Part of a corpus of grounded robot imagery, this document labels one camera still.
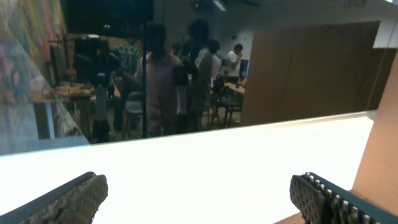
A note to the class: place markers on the background people group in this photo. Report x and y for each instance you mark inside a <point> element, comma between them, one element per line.
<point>175,89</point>

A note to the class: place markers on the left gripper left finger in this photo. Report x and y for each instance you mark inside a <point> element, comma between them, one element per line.
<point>75,202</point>

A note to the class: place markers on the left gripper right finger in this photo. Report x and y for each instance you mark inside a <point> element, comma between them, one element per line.
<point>322,202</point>

